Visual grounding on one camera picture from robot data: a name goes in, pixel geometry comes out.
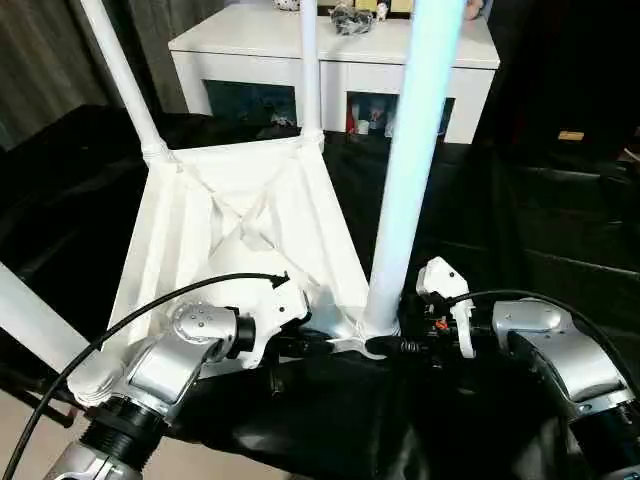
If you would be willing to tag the small yellow label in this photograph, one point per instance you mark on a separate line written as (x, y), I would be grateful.
(571, 135)

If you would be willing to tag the white plastic bottle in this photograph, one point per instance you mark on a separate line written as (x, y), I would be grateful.
(364, 126)

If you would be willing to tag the black tripod stand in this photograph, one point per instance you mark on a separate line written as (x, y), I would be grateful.
(45, 400)

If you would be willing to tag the black mat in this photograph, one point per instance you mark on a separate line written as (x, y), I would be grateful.
(525, 225)

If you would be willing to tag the white cabinet with glass doors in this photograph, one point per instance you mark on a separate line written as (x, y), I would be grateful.
(240, 45)

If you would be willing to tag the grey-green curtain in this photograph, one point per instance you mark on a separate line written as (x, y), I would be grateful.
(45, 60)

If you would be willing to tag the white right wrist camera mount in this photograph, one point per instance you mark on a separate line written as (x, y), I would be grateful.
(442, 282)

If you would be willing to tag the white plastic table top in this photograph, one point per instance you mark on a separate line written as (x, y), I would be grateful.
(190, 225)

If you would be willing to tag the black and white bundle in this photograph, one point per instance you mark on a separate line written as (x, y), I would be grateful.
(352, 19)

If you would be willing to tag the white spotted plush toy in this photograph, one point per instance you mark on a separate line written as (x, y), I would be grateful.
(286, 4)

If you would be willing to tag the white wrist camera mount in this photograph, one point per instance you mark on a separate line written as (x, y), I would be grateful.
(442, 282)
(275, 310)

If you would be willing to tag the red and white bottle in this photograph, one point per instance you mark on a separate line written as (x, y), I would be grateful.
(354, 120)

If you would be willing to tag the small white figurine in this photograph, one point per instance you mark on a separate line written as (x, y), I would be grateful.
(381, 11)

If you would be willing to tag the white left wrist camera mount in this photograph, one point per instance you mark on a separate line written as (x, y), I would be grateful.
(275, 310)

